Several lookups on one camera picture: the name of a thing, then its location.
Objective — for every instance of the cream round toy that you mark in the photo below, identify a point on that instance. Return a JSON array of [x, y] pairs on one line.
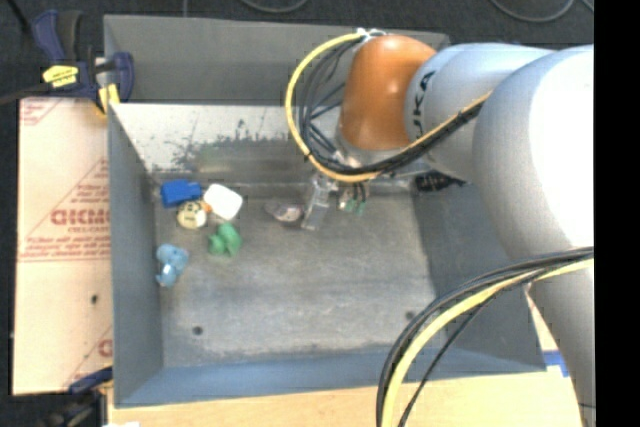
[[191, 216]]

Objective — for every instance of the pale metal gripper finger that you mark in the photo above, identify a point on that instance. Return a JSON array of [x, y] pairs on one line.
[[323, 209], [309, 214]]

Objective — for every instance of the brown cardboard board red print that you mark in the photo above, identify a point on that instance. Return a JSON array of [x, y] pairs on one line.
[[60, 225]]

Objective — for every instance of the blue block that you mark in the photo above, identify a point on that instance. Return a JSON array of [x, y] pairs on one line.
[[179, 192]]

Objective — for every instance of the grey metal bin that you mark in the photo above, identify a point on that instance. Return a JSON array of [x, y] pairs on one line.
[[300, 285]]

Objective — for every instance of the white rounded block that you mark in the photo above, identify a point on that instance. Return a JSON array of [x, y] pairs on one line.
[[224, 201]]

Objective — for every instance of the black cylinder on white bracket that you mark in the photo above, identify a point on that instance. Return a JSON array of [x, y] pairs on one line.
[[436, 182]]

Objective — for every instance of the green toy animal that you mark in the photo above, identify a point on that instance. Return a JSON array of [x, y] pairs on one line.
[[225, 241]]

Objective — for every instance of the purple grey flat object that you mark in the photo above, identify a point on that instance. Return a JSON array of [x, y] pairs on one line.
[[284, 212]]

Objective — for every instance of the light blue toy animal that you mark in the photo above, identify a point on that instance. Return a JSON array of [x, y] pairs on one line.
[[171, 262]]

